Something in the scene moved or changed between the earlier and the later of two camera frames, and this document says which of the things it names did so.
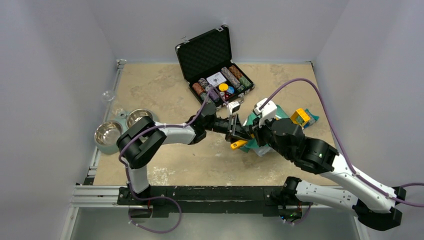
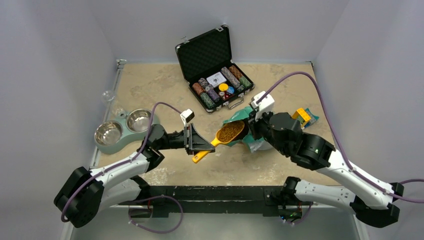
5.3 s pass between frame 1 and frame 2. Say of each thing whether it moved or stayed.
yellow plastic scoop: moved
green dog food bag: moved
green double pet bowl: stayed
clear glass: stayed
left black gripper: moved
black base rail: stayed
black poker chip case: stayed
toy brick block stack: stayed
